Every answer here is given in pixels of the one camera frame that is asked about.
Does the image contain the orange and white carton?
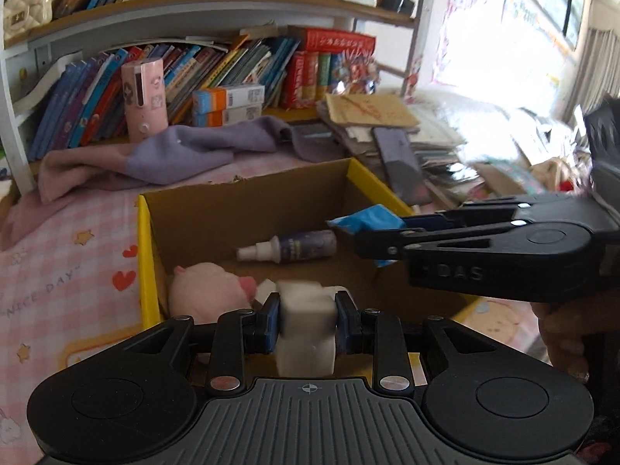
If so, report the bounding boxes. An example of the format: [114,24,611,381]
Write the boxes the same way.
[194,104,265,127]
[192,84,265,112]

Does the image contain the purple and pink cloth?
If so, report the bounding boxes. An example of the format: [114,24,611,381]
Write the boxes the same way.
[38,115,350,204]

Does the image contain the person's right hand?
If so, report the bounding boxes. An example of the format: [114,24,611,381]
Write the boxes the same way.
[532,295,606,381]

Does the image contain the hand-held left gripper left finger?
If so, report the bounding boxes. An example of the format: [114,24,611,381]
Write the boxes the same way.
[121,293,282,395]

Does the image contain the white curtain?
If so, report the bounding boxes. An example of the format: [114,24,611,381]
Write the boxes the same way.
[572,0,620,122]

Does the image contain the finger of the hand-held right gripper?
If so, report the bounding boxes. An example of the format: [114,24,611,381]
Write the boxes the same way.
[353,220,534,262]
[402,194,594,229]

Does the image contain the white bookshelf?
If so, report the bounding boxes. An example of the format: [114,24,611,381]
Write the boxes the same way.
[0,0,432,195]

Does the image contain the pink pig plush toy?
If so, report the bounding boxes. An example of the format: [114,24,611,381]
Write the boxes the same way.
[169,262,257,325]

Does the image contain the pink cylindrical appliance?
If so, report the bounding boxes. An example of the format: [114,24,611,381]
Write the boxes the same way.
[121,57,170,141]

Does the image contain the brown paper envelope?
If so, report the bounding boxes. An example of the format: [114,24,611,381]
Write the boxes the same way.
[325,93,421,129]

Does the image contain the smartphone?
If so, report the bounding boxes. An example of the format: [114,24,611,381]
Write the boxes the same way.
[373,127,432,205]

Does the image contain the white soft block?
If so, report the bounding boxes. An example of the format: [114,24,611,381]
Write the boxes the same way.
[257,278,350,379]

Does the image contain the pile of papers and booklets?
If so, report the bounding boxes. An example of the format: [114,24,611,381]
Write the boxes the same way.
[317,90,596,214]

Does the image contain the thick red book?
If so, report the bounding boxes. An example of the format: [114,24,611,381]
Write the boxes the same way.
[288,26,377,54]

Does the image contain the red standing books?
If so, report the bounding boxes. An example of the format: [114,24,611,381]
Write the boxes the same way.
[281,51,335,110]

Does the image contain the white quilted handbag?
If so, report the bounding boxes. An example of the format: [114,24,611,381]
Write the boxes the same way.
[4,0,52,42]

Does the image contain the row of children's books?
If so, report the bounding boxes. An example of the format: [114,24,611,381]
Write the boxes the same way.
[29,34,301,160]

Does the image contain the blue plastic packet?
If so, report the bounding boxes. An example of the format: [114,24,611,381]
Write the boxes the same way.
[325,205,408,268]

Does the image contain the yellow cardboard box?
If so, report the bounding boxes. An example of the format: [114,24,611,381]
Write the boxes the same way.
[137,157,480,379]

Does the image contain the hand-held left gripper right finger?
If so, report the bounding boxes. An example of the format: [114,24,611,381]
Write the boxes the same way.
[336,291,505,393]

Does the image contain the pink wall poster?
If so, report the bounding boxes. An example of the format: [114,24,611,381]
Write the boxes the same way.
[431,0,514,88]

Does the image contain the white spray bottle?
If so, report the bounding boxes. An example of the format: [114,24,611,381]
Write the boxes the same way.
[236,230,337,265]

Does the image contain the colourful cartoon print card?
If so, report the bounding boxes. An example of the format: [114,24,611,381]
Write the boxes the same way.
[332,51,379,95]

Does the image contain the cartoon sticker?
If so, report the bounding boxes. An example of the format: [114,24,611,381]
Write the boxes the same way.
[402,55,423,98]

